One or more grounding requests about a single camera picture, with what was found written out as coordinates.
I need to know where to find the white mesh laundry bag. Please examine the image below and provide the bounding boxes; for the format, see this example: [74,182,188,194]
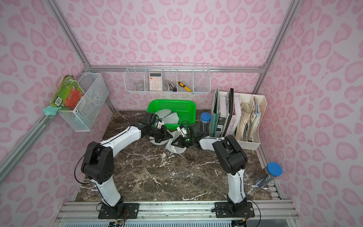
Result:
[149,130,186,154]

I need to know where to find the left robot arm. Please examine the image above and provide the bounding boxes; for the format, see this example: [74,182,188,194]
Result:
[80,112,173,218]

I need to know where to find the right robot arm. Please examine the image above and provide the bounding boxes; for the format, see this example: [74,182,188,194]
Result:
[167,126,250,216]

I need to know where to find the white mesh bag in basket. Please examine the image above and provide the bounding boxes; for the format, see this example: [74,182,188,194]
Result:
[155,109,180,124]

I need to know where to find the pencil tube blue lid standing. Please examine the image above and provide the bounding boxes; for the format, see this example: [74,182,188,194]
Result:
[200,112,211,133]

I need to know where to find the green plastic basket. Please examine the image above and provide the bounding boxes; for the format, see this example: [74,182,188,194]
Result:
[147,99,196,131]

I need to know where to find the metal clips in shelf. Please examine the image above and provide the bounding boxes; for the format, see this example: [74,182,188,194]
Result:
[164,80,177,92]

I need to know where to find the round metal tin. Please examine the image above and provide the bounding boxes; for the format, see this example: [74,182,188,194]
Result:
[135,83,145,91]

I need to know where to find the yellow black utility knife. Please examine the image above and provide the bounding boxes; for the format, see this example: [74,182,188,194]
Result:
[178,81,192,92]

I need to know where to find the white book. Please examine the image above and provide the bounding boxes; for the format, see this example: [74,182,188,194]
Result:
[226,94,242,136]

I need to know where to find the white calculator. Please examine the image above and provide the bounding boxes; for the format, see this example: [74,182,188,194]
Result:
[149,72,162,91]

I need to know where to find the white file organizer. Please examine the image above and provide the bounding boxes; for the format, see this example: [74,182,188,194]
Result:
[209,89,267,150]

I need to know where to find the black binder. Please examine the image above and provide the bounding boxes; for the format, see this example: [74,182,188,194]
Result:
[224,88,234,135]

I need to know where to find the beige papers in organizer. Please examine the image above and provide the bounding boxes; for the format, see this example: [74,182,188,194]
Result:
[235,96,262,142]

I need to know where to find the pencil tube blue lid lying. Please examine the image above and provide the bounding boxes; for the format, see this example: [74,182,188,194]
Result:
[253,162,283,188]

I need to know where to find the green red booklet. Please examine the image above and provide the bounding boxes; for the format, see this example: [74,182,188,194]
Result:
[50,75,85,110]

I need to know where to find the mint green star hook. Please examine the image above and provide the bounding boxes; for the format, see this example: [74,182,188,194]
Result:
[43,106,61,116]

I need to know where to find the white wire shelf back wall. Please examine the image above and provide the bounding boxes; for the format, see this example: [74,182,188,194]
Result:
[123,65,211,94]

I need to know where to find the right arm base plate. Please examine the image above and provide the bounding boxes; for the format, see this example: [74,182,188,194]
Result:
[211,201,255,218]

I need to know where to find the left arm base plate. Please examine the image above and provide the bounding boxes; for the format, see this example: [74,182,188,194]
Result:
[98,202,140,219]

